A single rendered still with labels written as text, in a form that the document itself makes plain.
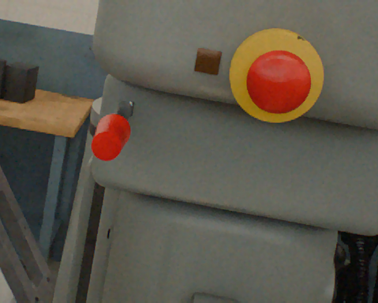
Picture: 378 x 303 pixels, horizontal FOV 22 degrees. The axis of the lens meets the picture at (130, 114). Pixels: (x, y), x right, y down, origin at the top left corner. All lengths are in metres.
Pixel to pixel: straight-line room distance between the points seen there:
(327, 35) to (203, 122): 0.15
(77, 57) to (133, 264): 4.33
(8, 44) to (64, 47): 0.30
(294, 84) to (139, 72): 0.11
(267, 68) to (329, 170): 0.18
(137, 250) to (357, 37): 0.29
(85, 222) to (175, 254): 0.49
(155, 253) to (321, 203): 0.15
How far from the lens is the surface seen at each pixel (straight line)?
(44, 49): 5.18
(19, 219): 0.56
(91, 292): 1.06
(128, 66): 0.68
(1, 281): 0.56
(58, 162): 4.45
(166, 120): 0.77
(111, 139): 0.63
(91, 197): 1.31
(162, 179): 0.78
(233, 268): 0.83
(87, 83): 5.17
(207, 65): 0.66
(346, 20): 0.66
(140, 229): 0.84
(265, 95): 0.62
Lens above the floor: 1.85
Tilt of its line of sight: 11 degrees down
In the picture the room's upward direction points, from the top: 10 degrees clockwise
